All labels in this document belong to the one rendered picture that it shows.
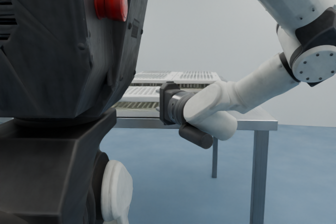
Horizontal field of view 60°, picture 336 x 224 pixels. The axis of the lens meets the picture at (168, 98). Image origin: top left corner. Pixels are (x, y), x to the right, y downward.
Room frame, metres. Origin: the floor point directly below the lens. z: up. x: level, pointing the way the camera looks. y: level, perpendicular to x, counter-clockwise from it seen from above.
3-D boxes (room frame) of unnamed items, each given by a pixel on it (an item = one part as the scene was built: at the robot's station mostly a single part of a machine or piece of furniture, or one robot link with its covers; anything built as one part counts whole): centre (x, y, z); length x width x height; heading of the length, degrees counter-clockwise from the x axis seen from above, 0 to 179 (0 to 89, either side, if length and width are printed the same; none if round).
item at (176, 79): (1.54, -0.15, 0.93); 0.25 x 0.24 x 0.02; 84
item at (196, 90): (1.54, -0.15, 0.88); 0.24 x 0.24 x 0.02; 84
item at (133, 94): (1.06, 0.12, 0.93); 0.25 x 0.24 x 0.02; 87
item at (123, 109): (1.06, 0.12, 0.88); 0.24 x 0.24 x 0.02; 87
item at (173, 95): (0.77, -0.03, 0.94); 0.12 x 0.10 x 0.13; 28
